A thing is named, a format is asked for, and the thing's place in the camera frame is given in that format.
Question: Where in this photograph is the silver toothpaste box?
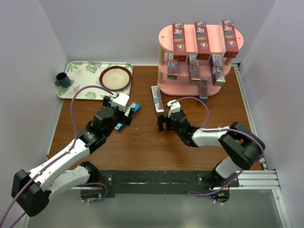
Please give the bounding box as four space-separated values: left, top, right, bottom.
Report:
151 85 165 114
199 80 209 103
167 52 178 80
188 54 200 85
209 54 226 86

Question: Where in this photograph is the blue toothpaste box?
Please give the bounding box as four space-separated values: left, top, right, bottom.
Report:
115 102 141 132

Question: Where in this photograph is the red toothpaste box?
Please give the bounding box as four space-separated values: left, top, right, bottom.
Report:
194 22 211 60
172 23 187 62
221 20 239 58

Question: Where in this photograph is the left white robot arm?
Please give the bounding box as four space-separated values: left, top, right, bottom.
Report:
11 94 134 217

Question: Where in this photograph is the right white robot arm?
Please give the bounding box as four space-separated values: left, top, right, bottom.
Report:
157 111 266 189

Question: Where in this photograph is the pink three-tier shelf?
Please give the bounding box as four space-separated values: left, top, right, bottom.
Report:
157 22 244 96

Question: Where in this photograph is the brown rimmed beige plate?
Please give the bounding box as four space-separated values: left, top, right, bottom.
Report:
99 66 132 91

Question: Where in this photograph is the floral serving tray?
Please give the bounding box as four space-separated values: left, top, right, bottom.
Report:
57 61 133 100

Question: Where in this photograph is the dark blue mug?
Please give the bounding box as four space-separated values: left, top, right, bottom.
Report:
55 72 71 88

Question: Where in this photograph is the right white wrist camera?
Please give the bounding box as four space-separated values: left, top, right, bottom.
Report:
166 100 183 118

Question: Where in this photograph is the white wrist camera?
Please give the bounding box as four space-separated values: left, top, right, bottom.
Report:
111 93 130 112
166 100 183 118

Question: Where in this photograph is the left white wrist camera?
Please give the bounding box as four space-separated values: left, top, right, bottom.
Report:
111 93 130 112

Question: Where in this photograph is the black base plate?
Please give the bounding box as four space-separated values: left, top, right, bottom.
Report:
87 170 239 198

